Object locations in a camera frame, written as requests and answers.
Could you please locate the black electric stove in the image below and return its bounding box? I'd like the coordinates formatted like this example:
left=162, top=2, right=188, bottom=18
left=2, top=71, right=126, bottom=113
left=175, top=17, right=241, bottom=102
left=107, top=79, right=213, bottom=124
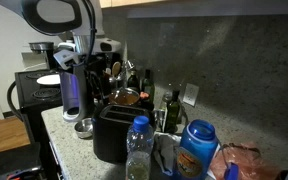
left=7, top=70, right=62, bottom=180

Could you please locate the small steel bowl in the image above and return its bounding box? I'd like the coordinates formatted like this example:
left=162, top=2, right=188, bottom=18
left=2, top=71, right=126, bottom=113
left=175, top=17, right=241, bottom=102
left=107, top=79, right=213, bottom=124
left=74, top=118, right=93, bottom=139

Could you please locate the metal pan with sauce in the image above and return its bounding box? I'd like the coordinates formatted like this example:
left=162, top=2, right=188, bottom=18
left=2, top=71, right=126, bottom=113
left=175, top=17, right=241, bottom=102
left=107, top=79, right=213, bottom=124
left=109, top=88, right=140, bottom=105

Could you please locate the green glass bottle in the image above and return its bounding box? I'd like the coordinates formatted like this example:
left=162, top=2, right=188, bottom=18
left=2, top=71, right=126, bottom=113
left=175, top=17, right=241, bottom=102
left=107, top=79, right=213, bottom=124
left=141, top=69, right=155, bottom=103

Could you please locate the silver black coffee maker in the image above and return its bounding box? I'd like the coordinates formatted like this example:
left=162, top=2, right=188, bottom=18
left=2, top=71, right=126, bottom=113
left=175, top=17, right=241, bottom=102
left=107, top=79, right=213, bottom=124
left=53, top=50, right=94, bottom=122

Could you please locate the white plate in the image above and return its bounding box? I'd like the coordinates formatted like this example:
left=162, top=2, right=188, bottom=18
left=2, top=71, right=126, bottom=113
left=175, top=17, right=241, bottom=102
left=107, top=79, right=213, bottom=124
left=37, top=74, right=60, bottom=85

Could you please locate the black toaster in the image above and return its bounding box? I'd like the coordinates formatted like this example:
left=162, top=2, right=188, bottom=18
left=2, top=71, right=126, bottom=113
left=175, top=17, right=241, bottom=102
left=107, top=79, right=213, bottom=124
left=92, top=105, right=155, bottom=163

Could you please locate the red plastic bag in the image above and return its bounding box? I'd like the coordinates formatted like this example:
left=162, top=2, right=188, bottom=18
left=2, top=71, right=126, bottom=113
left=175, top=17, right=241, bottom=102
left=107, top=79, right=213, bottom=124
left=209, top=143, right=281, bottom=180

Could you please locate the white wall outlet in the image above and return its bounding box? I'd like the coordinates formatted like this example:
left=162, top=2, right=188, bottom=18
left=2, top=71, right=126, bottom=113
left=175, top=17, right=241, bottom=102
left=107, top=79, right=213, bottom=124
left=183, top=83, right=199, bottom=107

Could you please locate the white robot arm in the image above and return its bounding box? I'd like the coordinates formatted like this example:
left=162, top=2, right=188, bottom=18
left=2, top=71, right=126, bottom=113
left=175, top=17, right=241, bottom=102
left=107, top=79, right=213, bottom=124
left=0, top=0, right=121, bottom=55

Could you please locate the blue water bottle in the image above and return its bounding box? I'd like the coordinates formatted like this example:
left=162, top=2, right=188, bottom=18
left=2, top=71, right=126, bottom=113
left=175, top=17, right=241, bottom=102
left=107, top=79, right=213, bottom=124
left=173, top=119, right=219, bottom=180

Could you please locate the dark olive oil bottle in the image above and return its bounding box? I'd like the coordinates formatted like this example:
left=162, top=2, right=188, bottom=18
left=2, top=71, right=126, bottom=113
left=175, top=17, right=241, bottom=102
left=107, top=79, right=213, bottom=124
left=164, top=90, right=180, bottom=133

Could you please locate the clear cooking oil bottle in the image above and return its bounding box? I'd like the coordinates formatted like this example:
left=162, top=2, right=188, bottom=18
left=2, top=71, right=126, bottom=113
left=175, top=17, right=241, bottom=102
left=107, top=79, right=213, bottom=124
left=126, top=116, right=154, bottom=180

